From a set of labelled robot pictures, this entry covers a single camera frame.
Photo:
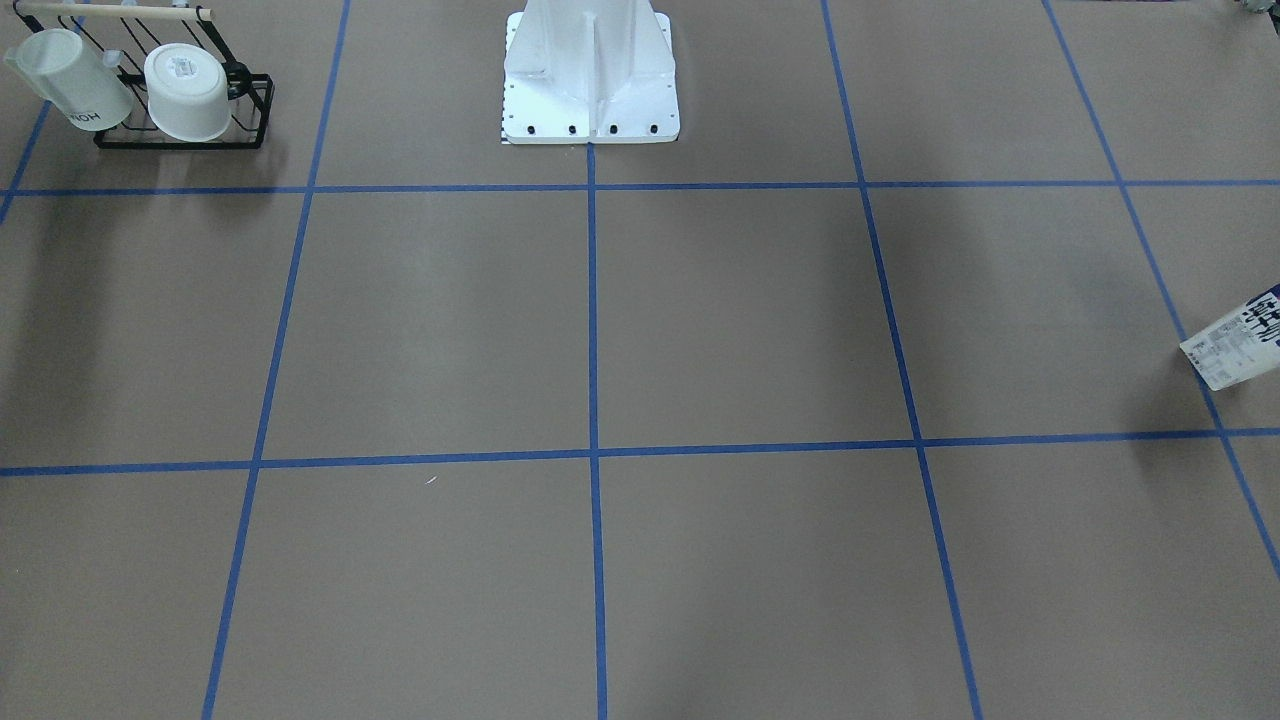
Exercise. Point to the black wire cup rack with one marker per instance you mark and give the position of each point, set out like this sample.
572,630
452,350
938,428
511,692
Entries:
139,75

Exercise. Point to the blue milk carton green cap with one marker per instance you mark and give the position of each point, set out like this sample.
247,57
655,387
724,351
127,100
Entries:
1240,345

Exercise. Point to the white pedestal column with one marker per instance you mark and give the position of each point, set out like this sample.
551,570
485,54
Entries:
581,72

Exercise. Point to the white cup with handle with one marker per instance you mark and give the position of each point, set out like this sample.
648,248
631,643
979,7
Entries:
62,69

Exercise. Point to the white cup upside down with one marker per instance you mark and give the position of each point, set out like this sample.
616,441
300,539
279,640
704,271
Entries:
187,92

